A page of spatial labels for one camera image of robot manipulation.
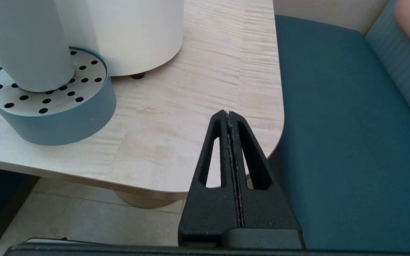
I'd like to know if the large tea dispenser white base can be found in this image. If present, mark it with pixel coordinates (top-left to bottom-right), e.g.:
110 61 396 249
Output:
54 0 184 77

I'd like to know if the grey plastic cup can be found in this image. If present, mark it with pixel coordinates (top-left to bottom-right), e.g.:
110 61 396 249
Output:
0 0 75 93

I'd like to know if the grey-blue upholstered sofa bench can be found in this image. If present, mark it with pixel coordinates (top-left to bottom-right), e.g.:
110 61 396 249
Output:
267 0 410 251

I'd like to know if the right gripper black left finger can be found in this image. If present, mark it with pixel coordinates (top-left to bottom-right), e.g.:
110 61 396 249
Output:
178 110 243 246

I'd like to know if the beige table pedestal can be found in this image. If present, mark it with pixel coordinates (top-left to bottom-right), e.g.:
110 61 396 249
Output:
115 191 185 209

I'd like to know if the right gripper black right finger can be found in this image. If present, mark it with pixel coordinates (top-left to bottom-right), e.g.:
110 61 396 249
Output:
229 112 302 231

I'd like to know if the large perforated metal drip tray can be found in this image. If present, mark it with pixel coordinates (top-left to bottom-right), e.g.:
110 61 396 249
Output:
0 46 117 146

